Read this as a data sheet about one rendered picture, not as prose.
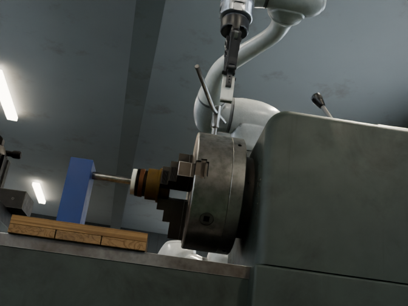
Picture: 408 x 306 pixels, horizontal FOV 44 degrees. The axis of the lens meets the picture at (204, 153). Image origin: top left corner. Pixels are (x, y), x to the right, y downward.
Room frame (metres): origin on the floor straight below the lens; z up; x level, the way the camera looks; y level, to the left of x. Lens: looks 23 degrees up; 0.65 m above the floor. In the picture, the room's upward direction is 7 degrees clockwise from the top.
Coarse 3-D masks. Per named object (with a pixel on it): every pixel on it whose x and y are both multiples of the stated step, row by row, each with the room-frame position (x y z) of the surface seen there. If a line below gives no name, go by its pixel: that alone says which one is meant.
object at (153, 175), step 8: (160, 168) 1.27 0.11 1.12; (144, 176) 1.26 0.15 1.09; (152, 176) 1.25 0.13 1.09; (160, 176) 1.25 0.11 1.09; (136, 184) 1.26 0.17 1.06; (144, 184) 1.26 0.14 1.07; (152, 184) 1.25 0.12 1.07; (136, 192) 1.27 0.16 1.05; (144, 192) 1.27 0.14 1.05; (152, 192) 1.26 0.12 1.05; (160, 192) 1.27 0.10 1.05; (168, 192) 1.27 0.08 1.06
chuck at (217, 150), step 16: (208, 144) 1.16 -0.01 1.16; (224, 144) 1.17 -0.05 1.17; (192, 160) 1.33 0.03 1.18; (208, 160) 1.15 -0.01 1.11; (224, 160) 1.15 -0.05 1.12; (208, 176) 1.14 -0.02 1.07; (224, 176) 1.15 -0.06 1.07; (192, 192) 1.15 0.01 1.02; (208, 192) 1.15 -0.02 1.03; (224, 192) 1.15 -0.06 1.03; (192, 208) 1.17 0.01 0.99; (208, 208) 1.17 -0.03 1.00; (224, 208) 1.17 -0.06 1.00; (192, 224) 1.20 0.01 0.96; (224, 224) 1.19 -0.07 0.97; (192, 240) 1.25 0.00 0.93; (208, 240) 1.24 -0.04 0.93
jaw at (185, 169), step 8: (176, 168) 1.20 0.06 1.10; (184, 168) 1.16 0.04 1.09; (192, 168) 1.16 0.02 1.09; (200, 168) 1.15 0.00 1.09; (168, 176) 1.23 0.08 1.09; (176, 176) 1.20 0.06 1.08; (184, 176) 1.16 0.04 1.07; (192, 176) 1.16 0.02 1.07; (200, 176) 1.15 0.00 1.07; (160, 184) 1.23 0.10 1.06; (168, 184) 1.23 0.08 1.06; (176, 184) 1.22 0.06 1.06; (184, 184) 1.21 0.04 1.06
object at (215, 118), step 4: (216, 108) 1.24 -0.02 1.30; (220, 108) 1.24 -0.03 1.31; (212, 112) 1.25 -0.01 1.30; (220, 112) 1.25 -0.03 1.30; (212, 116) 1.25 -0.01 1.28; (216, 116) 1.24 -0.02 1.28; (212, 120) 1.25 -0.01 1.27; (216, 120) 1.25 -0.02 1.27; (212, 124) 1.25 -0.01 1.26; (216, 124) 1.25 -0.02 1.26; (212, 128) 1.26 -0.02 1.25; (216, 128) 1.26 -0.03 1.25; (212, 132) 1.26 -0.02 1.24; (216, 132) 1.26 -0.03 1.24
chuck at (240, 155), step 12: (240, 144) 1.18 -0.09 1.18; (240, 156) 1.16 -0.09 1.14; (240, 168) 1.15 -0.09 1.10; (240, 180) 1.15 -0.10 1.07; (240, 192) 1.15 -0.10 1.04; (228, 204) 1.16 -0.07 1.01; (240, 204) 1.16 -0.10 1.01; (228, 216) 1.18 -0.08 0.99; (228, 228) 1.20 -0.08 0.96; (228, 240) 1.23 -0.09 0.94; (216, 252) 1.31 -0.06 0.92; (228, 252) 1.29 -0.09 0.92
